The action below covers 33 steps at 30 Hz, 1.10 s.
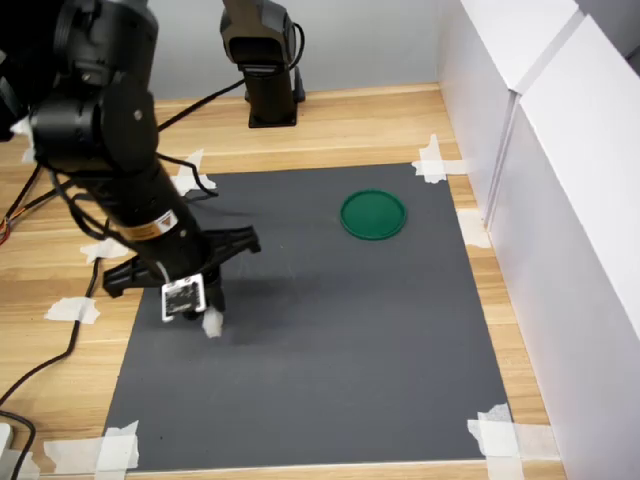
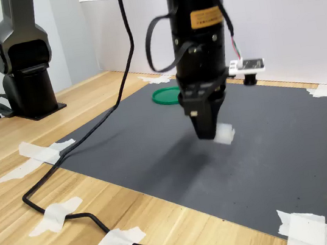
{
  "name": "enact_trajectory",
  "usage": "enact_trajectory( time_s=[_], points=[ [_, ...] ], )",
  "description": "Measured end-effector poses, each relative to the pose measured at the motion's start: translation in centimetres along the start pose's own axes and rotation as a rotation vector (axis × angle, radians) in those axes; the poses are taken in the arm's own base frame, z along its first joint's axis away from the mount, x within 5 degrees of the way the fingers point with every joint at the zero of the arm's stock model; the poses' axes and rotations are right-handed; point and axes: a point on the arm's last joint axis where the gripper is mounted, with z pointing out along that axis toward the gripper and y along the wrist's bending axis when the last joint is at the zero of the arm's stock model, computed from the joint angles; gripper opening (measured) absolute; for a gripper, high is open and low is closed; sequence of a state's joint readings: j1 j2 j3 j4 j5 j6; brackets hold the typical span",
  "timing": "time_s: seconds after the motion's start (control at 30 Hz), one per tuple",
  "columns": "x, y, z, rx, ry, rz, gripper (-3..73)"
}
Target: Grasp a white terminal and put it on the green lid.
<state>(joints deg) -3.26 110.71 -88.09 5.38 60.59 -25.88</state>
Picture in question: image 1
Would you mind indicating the white partition panel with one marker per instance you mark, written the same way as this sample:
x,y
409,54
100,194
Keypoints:
x,y
575,250
480,75

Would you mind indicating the round green lid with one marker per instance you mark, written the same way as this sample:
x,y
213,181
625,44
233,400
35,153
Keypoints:
x,y
373,215

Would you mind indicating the small white plastic terminal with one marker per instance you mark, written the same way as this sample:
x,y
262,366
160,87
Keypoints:
x,y
212,325

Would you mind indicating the dark grey mat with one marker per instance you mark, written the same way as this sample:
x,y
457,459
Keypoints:
x,y
325,325

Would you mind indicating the white tape piece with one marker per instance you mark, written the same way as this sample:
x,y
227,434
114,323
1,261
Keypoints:
x,y
192,172
70,310
100,250
117,447
500,440
475,230
27,467
432,165

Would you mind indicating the small white camera box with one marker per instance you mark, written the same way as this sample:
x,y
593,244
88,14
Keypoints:
x,y
184,297

